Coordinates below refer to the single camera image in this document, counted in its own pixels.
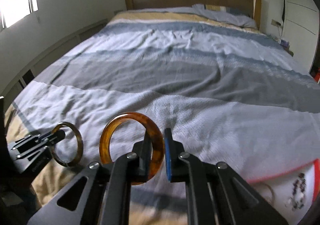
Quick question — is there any beaded stone bracelet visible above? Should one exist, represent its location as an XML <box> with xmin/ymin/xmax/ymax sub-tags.
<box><xmin>287</xmin><ymin>172</ymin><xmax>307</xmax><ymax>212</ymax></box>

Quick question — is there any low white wall cabinet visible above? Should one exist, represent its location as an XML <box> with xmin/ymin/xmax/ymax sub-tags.
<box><xmin>1</xmin><ymin>19</ymin><xmax>108</xmax><ymax>109</ymax></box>

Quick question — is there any thin silver bangle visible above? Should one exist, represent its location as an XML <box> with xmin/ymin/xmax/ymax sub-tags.
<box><xmin>260</xmin><ymin>183</ymin><xmax>275</xmax><ymax>205</ymax></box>

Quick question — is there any striped duvet cover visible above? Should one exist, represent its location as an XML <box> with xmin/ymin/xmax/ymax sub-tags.
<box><xmin>1</xmin><ymin>7</ymin><xmax>319</xmax><ymax>224</ymax></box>

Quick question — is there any striped pillow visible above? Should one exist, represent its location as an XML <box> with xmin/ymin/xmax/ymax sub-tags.
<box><xmin>204</xmin><ymin>5</ymin><xmax>249</xmax><ymax>16</ymax></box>

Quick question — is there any light blue pillow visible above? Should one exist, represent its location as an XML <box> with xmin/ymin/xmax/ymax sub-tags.
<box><xmin>192</xmin><ymin>4</ymin><xmax>258</xmax><ymax>29</ymax></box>

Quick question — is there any purple tissue box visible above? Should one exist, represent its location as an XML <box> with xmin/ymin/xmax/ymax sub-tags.
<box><xmin>280</xmin><ymin>39</ymin><xmax>290</xmax><ymax>47</ymax></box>

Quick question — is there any wooden nightstand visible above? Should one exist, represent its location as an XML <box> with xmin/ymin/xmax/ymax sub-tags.
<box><xmin>285</xmin><ymin>49</ymin><xmax>294</xmax><ymax>57</ymax></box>

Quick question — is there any dark brown bangle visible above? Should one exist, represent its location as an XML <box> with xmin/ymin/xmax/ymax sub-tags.
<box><xmin>49</xmin><ymin>121</ymin><xmax>84</xmax><ymax>168</ymax></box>

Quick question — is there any wall socket panel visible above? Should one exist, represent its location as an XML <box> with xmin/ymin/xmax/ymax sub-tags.
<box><xmin>271</xmin><ymin>19</ymin><xmax>281</xmax><ymax>27</ymax></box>

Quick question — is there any white wardrobe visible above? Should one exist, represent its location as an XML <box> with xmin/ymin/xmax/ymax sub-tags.
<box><xmin>283</xmin><ymin>0</ymin><xmax>319</xmax><ymax>71</ymax></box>

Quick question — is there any amber orange bangle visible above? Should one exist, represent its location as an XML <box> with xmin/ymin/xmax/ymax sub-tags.
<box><xmin>99</xmin><ymin>112</ymin><xmax>165</xmax><ymax>185</ymax></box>

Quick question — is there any red jewelry box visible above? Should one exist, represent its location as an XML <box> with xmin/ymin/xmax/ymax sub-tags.
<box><xmin>248</xmin><ymin>159</ymin><xmax>319</xmax><ymax>224</ymax></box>

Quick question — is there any red bag in wardrobe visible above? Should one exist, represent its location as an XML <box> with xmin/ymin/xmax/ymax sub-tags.
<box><xmin>313</xmin><ymin>68</ymin><xmax>320</xmax><ymax>83</ymax></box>

